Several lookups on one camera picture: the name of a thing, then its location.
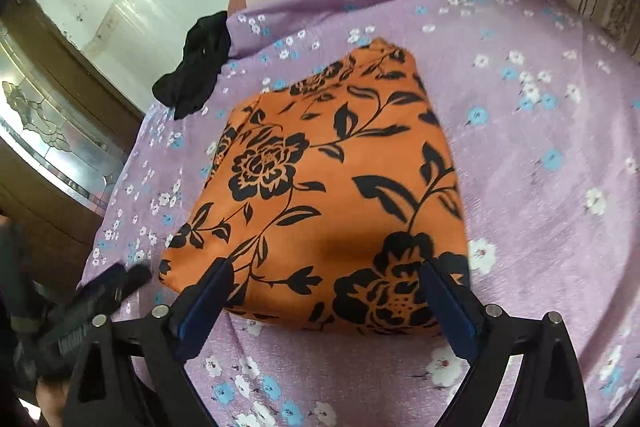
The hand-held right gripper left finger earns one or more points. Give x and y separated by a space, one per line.
200 317

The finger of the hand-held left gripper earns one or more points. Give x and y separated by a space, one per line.
136 279
105 283

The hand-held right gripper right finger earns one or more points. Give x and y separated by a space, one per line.
450 313

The orange black floral garment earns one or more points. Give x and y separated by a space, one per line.
310 167

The black cloth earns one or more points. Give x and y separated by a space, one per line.
195 67

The wooden cabinet with glass door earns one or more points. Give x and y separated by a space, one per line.
70 57

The purple floral bedsheet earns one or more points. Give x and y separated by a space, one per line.
525 157

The person's left hand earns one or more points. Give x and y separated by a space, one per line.
52 402

